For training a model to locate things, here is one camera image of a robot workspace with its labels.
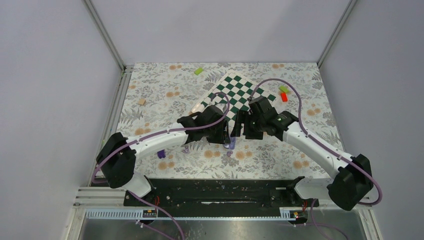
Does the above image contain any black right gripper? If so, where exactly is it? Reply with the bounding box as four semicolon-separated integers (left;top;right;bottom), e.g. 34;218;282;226
230;109;266;140

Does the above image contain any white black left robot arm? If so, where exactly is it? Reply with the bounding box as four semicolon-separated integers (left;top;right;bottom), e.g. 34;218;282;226
91;105;230;206

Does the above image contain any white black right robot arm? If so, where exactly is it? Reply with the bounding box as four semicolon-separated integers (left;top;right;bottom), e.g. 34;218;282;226
231;96;375;211

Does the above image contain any white earbud charging case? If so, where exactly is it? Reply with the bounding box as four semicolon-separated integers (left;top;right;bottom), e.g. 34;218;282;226
191;102;205;114

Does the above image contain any green white chessboard mat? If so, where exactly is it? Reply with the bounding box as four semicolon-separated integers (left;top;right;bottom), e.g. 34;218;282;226
199;72;278;139

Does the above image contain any red block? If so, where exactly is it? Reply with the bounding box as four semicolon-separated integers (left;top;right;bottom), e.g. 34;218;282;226
280;92;289;103

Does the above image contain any lime green block right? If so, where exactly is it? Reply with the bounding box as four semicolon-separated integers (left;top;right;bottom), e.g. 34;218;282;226
278;85;290;94

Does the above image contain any lime green block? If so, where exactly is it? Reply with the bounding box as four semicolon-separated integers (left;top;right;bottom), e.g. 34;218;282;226
194;67;204;76
278;85;290;94

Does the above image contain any lime green block far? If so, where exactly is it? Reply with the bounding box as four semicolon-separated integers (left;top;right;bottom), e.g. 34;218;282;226
194;67;204;76

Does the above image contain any purple block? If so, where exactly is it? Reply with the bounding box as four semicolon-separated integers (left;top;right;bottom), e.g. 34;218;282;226
157;149;166;159

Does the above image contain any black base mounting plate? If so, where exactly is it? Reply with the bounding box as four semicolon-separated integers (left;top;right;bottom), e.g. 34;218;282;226
143;177;314;213

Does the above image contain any floral patterned table mat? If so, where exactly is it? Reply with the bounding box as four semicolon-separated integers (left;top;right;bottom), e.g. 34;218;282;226
117;62;342;179

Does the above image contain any small wooden cube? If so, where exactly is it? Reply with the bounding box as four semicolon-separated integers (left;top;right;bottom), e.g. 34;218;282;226
138;98;147;106

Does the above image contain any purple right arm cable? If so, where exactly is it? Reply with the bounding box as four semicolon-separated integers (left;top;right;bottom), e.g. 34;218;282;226
249;78;384;240

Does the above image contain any white slotted cable duct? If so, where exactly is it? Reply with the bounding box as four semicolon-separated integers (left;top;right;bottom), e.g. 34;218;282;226
85;207;300;221

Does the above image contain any right aluminium frame post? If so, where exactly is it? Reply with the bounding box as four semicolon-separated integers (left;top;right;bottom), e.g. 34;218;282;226
316;0;358;69

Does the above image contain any aluminium frame post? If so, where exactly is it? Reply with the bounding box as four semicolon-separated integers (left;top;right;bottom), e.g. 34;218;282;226
316;0;358;69
82;0;126;72

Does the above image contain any left aluminium frame post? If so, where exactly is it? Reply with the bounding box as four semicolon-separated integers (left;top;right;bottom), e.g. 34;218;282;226
82;0;126;72

